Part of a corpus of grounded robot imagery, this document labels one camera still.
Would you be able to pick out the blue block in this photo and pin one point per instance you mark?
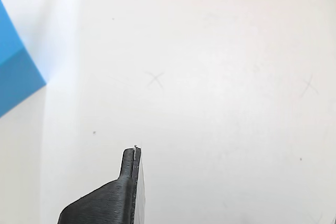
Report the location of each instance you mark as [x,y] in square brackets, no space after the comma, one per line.
[15,72]

